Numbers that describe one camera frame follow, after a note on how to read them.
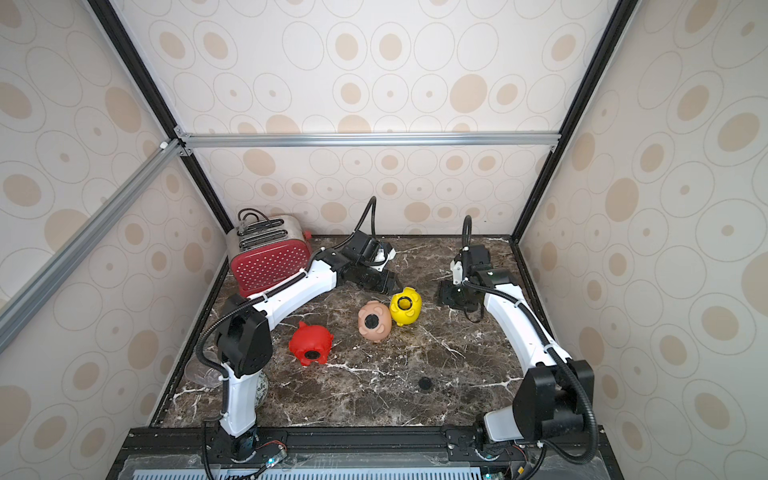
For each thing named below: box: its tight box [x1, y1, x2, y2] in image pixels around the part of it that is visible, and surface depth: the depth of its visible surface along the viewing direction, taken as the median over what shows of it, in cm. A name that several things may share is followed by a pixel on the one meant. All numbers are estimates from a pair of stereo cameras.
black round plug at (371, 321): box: [364, 314, 379, 329], surface depth 89 cm
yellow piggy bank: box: [389, 286, 423, 327], surface depth 92 cm
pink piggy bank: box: [358, 300, 393, 343], surface depth 89 cm
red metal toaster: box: [226, 215, 311, 297], surface depth 97 cm
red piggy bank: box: [288, 321, 334, 366], surface depth 84 cm
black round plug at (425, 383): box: [418, 376, 433, 390], surface depth 85 cm
